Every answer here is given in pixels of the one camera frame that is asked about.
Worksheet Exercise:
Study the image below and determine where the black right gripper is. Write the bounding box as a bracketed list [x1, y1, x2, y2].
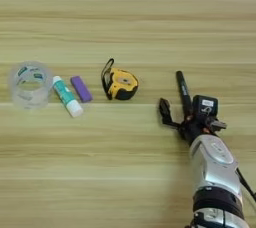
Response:
[158, 97, 228, 147]

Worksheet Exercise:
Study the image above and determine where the black marker pen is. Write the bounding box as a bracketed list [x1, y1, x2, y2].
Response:
[175, 70, 195, 118]

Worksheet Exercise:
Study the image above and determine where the yellow and black tape measure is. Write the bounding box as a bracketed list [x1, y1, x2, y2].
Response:
[100, 58, 140, 101]

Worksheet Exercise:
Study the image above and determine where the teal and white glue stick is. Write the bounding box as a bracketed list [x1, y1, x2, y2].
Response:
[52, 75, 84, 118]

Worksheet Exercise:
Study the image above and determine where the black box with white label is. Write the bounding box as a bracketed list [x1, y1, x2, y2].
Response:
[192, 94, 219, 118]

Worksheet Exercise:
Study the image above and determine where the small purple lighter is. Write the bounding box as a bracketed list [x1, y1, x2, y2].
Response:
[70, 75, 94, 103]

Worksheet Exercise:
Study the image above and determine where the clear packing tape roll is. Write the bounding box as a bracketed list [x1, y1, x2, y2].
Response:
[8, 60, 54, 110]

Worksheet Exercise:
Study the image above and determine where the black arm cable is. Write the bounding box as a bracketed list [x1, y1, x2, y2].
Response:
[235, 167, 256, 204]

